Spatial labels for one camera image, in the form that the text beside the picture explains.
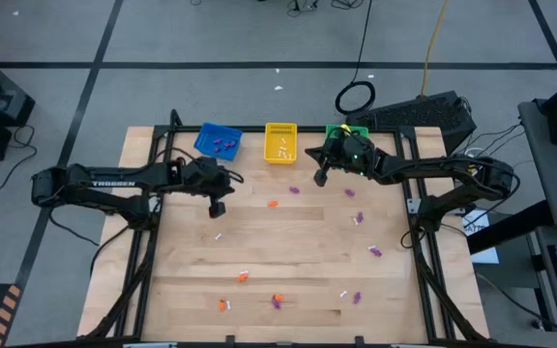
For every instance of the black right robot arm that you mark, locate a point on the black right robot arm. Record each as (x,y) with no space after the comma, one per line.
(428,166)

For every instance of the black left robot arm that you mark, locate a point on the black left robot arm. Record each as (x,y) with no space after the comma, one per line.
(114,183)

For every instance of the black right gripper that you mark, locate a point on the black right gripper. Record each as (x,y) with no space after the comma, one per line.
(353,154)

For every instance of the green plastic basket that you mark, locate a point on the green plastic basket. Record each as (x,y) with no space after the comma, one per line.
(361,131)

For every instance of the black desk beam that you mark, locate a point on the black desk beam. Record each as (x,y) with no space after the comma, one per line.
(506,234)

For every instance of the blue plastic basket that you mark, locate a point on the blue plastic basket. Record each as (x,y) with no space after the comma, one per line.
(206,135)

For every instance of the grey side table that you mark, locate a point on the grey side table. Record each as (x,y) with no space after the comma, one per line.
(549,183)

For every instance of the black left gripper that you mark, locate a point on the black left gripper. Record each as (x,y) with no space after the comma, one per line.
(198,176)

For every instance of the white paper sheet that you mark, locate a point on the white paper sheet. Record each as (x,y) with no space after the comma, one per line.
(484,253)

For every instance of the yellow plastic basket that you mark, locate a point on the yellow plastic basket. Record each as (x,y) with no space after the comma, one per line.
(273,145)

